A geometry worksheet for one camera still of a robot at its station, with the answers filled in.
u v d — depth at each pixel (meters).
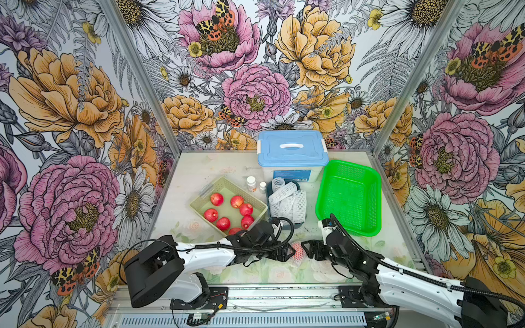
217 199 0.97
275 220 0.76
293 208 0.90
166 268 0.43
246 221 0.88
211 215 0.91
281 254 0.71
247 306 0.73
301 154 0.97
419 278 0.50
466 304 0.43
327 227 0.75
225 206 0.97
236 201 0.96
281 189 0.93
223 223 0.88
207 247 0.54
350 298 0.74
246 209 0.92
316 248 0.72
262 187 1.01
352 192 1.05
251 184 1.00
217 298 0.75
